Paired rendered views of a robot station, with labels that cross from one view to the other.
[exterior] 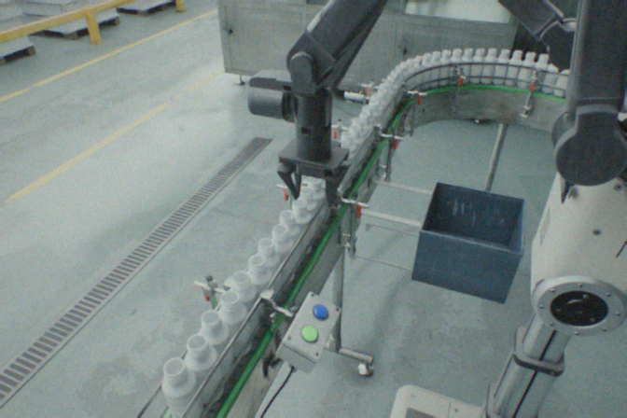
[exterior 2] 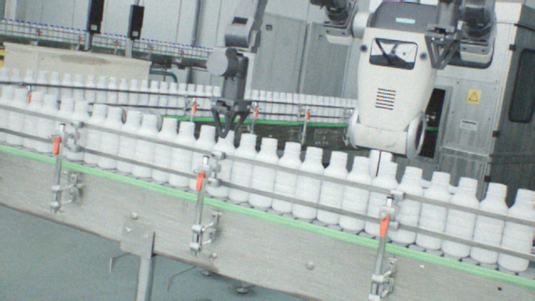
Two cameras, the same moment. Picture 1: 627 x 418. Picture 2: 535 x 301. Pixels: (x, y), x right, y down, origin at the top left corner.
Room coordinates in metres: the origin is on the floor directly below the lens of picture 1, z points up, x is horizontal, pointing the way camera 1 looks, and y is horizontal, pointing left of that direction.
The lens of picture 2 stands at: (0.93, 1.60, 1.36)
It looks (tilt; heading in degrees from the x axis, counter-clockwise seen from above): 8 degrees down; 273
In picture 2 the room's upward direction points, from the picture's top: 8 degrees clockwise
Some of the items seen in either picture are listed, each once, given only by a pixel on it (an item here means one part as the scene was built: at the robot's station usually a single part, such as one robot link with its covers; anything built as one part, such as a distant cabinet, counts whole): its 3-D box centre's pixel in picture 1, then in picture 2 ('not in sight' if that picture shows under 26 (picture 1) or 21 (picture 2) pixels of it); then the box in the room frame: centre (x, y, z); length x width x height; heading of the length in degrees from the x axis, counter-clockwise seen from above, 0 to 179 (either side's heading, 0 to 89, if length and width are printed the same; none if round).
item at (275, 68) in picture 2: not in sight; (259, 90); (1.56, -6.38, 0.96); 0.82 x 0.50 x 1.91; 50
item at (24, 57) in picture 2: not in sight; (72, 119); (2.98, -4.06, 0.59); 1.10 x 0.62 x 1.18; 50
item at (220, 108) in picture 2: not in sight; (227, 119); (1.13, -0.01, 1.19); 0.07 x 0.07 x 0.09; 68
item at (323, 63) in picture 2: not in sight; (308, 95); (0.98, -7.07, 0.96); 0.82 x 0.50 x 1.91; 50
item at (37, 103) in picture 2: (381, 110); (35, 119); (1.72, -0.27, 1.08); 0.06 x 0.06 x 0.17
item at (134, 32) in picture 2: not in sight; (134, 22); (3.14, -6.21, 1.55); 0.17 x 0.15 x 0.42; 50
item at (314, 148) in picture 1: (313, 142); (446, 19); (0.65, 0.00, 1.51); 0.10 x 0.07 x 0.07; 68
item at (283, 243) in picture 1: (282, 254); (333, 187); (0.85, 0.08, 1.08); 0.06 x 0.06 x 0.17
